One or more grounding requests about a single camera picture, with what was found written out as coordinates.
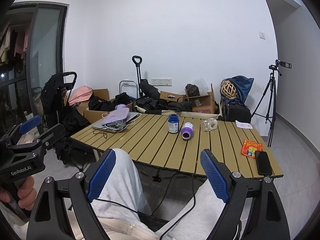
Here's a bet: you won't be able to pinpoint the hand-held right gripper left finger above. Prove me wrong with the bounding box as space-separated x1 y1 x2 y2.
26 149 117 240

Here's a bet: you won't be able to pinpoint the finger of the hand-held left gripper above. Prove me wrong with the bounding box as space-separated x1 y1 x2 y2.
35 124 66 153
19 115 43 135

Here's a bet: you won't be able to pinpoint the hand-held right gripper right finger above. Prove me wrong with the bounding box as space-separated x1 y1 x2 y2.
200 149 292 240

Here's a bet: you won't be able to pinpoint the purple cup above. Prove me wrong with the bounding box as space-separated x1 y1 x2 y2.
181 122 195 140

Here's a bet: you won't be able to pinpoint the person's left hand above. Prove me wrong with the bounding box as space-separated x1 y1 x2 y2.
0 176 37 207

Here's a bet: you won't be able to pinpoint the person's left leg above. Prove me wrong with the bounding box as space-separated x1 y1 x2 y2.
10 148 160 240

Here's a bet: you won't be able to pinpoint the person's leg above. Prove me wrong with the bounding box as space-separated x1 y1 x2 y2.
10 148 160 240
156 177 242 240

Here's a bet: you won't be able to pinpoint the person's right leg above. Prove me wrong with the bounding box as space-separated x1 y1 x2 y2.
156 177 242 240

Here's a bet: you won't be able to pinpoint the orange snack packet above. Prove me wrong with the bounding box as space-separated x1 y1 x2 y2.
240 139 262 158

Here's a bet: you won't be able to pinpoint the pink bag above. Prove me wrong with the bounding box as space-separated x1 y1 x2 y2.
68 86 93 105

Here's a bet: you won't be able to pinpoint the black phone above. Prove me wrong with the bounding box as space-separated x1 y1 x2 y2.
254 151 273 176

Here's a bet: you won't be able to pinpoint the clear plastic jar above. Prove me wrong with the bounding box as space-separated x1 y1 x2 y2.
201 119 217 132

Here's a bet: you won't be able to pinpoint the grey power bank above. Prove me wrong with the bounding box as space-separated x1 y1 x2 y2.
105 121 127 132

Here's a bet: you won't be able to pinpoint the white paper card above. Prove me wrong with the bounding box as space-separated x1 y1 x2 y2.
235 120 253 129

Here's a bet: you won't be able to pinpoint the open cardboard box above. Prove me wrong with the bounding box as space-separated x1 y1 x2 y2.
75 89 113 124

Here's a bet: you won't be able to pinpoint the lilac pouch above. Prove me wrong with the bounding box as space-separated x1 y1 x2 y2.
101 109 130 125

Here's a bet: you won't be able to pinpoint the blue bottle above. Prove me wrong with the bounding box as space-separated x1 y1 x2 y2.
168 114 179 134

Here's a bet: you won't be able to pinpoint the black and blue backpack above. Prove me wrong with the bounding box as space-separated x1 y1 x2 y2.
220 97 252 122

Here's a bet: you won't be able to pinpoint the silver laptop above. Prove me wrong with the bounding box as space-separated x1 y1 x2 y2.
92 112 140 131

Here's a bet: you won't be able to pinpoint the cardboard box with label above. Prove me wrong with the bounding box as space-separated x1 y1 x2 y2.
185 84 218 115

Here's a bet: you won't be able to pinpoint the glass sliding door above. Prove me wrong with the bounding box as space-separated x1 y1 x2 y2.
0 2 68 140

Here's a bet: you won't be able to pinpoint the hanging clothes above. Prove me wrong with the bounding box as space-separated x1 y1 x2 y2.
0 21 31 66

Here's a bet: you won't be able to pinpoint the pile of black clothes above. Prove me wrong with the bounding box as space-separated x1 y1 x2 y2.
88 92 193 116

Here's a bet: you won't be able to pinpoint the rattan ball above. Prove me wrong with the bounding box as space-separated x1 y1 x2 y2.
221 79 238 99

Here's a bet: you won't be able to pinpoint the dark brown bundle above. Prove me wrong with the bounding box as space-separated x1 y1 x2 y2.
185 84 200 97

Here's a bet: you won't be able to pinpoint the small cardboard box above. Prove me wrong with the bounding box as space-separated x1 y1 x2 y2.
159 91 187 103

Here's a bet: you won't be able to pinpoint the blue cloth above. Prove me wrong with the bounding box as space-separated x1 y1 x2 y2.
231 75 254 105

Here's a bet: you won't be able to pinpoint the black tripod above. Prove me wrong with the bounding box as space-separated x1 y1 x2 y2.
251 66 277 147

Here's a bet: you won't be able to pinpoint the black cable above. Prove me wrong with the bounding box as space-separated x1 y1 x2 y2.
96 172 196 240

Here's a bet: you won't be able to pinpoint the white cable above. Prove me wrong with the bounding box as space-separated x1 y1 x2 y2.
101 112 143 133

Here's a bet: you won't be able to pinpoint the white metal frame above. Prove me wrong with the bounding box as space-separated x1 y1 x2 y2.
119 80 137 98

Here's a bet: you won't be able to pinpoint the black trolley handle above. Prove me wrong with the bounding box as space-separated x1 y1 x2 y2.
132 56 143 98

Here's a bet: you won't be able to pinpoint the white wall socket panel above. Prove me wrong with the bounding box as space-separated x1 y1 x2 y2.
151 78 173 86

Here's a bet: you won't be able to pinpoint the black camcorder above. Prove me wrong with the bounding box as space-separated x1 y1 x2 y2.
269 59 292 77

